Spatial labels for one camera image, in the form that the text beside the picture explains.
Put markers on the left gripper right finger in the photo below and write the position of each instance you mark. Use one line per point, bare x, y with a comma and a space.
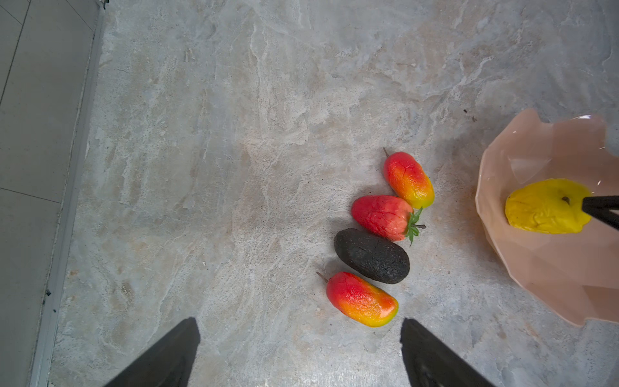
429, 362

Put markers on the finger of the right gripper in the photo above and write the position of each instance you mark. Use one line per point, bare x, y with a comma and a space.
603, 209

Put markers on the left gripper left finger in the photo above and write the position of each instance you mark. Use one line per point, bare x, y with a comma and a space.
168, 362

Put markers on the yellow fake fruit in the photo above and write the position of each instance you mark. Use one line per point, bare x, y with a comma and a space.
553, 206

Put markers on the red-yellow mango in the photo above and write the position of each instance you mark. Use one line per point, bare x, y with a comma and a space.
359, 300
408, 180

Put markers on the black fake avocado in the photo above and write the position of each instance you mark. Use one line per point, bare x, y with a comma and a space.
372, 256

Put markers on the red fake strawberry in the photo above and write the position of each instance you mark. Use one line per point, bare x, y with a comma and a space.
387, 216

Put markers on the pink fruit bowl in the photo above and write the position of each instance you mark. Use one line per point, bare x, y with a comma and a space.
576, 275

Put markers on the left corner metal profile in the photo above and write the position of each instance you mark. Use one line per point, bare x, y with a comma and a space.
53, 293

